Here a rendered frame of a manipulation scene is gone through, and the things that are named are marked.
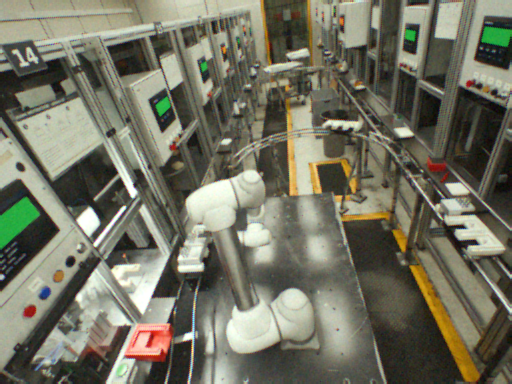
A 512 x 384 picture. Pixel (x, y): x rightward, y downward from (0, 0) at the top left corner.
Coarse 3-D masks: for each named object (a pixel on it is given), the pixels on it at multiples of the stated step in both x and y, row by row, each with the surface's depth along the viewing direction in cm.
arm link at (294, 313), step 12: (276, 300) 122; (288, 300) 115; (300, 300) 115; (276, 312) 116; (288, 312) 113; (300, 312) 113; (312, 312) 118; (288, 324) 113; (300, 324) 114; (312, 324) 120; (288, 336) 116; (300, 336) 119
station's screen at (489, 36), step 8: (488, 24) 127; (496, 24) 122; (504, 24) 118; (488, 32) 127; (496, 32) 123; (504, 32) 118; (480, 40) 133; (488, 40) 128; (496, 40) 123; (504, 40) 119; (480, 48) 134; (488, 48) 129; (496, 48) 124; (504, 48) 119; (480, 56) 135; (488, 56) 129; (496, 56) 124; (504, 56) 120
